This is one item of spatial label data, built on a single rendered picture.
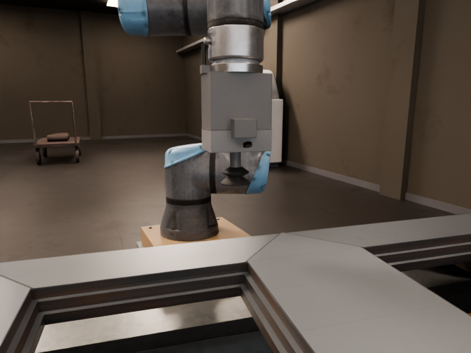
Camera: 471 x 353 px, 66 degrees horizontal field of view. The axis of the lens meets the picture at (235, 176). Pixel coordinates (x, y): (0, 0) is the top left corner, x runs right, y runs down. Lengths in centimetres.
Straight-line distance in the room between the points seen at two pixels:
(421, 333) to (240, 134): 29
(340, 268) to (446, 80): 373
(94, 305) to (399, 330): 34
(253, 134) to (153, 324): 40
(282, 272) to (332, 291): 7
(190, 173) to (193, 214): 10
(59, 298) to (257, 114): 33
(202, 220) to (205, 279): 43
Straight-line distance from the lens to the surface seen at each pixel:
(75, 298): 50
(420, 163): 431
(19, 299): 49
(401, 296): 47
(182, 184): 89
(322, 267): 51
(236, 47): 48
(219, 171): 87
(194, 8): 60
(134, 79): 1126
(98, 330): 73
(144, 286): 49
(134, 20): 62
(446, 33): 423
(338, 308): 42
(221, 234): 95
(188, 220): 90
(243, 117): 48
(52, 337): 74
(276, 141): 602
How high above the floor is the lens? 107
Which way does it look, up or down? 12 degrees down
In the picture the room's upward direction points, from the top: straight up
